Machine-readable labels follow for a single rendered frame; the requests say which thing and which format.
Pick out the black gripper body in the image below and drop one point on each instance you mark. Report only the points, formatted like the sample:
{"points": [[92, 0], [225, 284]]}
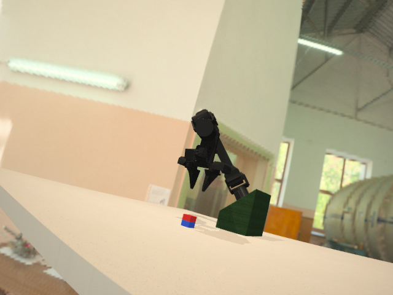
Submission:
{"points": [[214, 166]]}

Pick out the red block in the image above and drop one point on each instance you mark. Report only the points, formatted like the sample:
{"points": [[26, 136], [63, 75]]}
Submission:
{"points": [[190, 218]]}

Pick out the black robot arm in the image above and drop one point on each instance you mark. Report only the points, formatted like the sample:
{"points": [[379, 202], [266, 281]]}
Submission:
{"points": [[205, 125]]}

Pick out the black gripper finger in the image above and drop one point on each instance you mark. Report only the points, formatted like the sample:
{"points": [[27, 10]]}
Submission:
{"points": [[210, 176], [193, 175]]}

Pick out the blue toy brick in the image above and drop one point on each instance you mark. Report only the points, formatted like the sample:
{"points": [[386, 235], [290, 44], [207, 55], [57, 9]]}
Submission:
{"points": [[188, 224]]}

